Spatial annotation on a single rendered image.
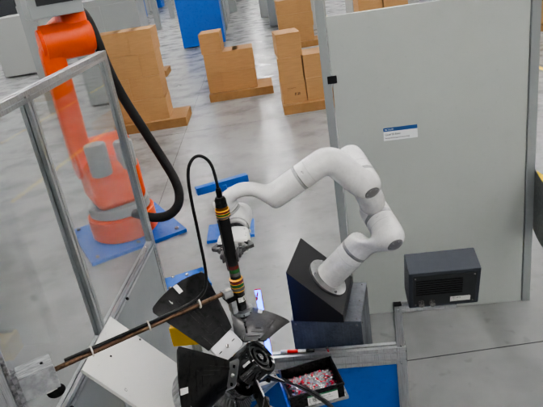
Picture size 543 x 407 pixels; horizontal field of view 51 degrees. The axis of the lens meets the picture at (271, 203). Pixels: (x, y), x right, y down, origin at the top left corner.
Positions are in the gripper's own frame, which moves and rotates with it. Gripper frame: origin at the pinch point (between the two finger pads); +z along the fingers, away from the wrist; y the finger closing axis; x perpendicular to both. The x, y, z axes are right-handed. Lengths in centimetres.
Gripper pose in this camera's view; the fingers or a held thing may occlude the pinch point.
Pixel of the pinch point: (230, 255)
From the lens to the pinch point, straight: 176.7
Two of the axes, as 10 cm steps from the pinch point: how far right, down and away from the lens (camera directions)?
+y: -9.9, 1.1, 1.1
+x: -1.5, -9.1, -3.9
